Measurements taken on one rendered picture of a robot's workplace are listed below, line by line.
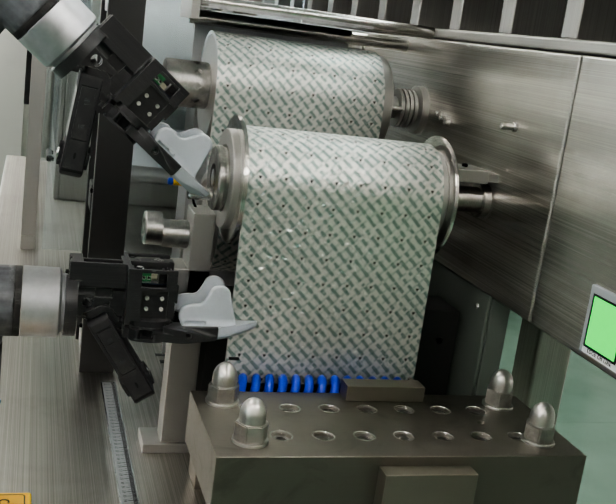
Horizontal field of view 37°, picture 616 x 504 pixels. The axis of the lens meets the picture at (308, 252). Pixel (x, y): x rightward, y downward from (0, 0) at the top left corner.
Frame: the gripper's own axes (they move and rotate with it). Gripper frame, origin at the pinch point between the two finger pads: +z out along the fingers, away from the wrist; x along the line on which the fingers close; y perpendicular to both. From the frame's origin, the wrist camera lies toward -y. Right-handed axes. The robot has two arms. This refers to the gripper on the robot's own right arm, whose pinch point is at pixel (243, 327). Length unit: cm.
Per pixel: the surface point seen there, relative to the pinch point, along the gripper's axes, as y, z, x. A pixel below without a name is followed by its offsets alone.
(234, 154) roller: 19.4, -3.0, 1.5
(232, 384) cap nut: -3.6, -2.5, -8.1
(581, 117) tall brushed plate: 28.5, 30.4, -11.8
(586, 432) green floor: -109, 199, 206
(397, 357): -2.9, 19.3, -0.2
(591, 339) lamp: 7.7, 29.7, -22.4
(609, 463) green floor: -109, 192, 179
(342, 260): 8.7, 10.6, -0.3
